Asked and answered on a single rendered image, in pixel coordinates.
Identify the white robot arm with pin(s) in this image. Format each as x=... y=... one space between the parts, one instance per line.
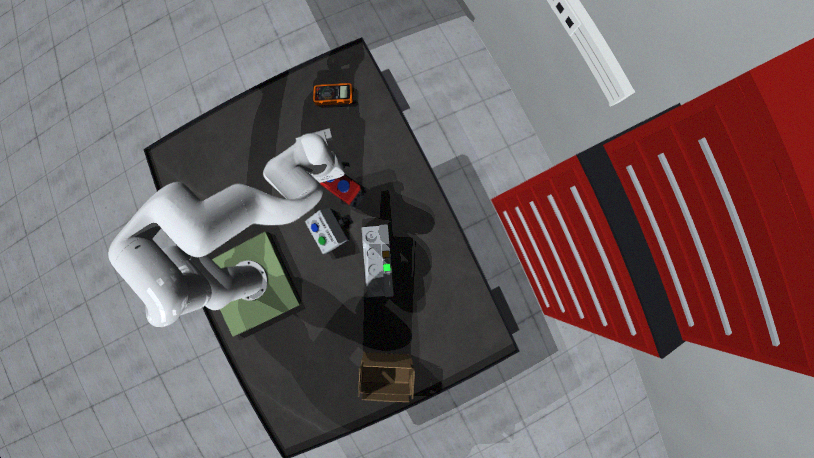
x=200 y=226

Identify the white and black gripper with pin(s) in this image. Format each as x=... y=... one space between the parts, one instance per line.
x=336 y=172

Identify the orange digital multimeter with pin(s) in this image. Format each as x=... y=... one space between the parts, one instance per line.
x=332 y=94

